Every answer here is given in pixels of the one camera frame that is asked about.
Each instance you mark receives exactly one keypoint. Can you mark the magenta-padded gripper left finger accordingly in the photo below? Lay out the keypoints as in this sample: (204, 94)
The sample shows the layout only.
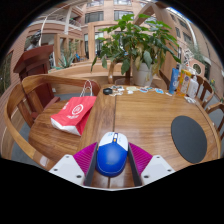
(68, 168)

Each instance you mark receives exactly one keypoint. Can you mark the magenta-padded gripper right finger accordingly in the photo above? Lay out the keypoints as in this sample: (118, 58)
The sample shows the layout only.
(155, 168)

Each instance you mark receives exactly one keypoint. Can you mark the blue and white computer mouse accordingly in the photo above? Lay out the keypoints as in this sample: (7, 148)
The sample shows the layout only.
(112, 156)

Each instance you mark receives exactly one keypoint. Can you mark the round dark grey mouse pad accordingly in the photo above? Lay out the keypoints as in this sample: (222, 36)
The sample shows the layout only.
(189, 139)

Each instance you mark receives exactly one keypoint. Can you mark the red paper shopping bag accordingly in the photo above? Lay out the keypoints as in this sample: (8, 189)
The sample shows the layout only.
(75, 113)

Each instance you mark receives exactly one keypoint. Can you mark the small clear wrapped packet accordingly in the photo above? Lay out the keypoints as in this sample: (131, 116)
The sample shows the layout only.
(190, 100)

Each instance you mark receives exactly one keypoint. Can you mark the small black object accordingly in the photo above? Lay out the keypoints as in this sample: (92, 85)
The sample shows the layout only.
(107, 91)

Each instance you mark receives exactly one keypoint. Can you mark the blue squeeze tube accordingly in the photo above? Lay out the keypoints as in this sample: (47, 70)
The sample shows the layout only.
(173, 81)

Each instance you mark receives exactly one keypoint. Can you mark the yellow liquid bottle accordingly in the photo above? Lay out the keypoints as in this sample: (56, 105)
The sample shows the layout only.
(184, 83)

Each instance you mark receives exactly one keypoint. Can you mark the spiky green agave plant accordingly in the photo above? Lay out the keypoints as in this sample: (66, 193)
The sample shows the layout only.
(65, 60)

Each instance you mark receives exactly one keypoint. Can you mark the dark red wooden lectern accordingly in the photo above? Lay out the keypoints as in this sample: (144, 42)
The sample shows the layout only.
(33, 63)

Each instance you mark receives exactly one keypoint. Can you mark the green plant in white pot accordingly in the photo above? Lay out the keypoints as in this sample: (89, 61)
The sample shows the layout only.
(133, 43)

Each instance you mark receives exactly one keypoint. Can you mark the dark bust statue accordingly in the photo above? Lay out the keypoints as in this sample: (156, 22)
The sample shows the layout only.
(33, 41)

